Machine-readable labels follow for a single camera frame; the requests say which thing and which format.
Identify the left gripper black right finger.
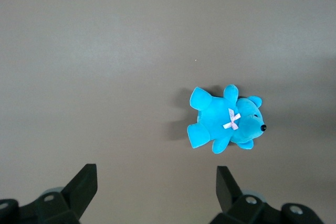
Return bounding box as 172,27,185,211
209,165,320,224

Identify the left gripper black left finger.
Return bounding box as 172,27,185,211
0,163,99,224

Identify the blue teddy bear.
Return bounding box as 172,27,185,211
186,84,268,155

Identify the brown table cover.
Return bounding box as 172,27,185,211
0,0,336,224

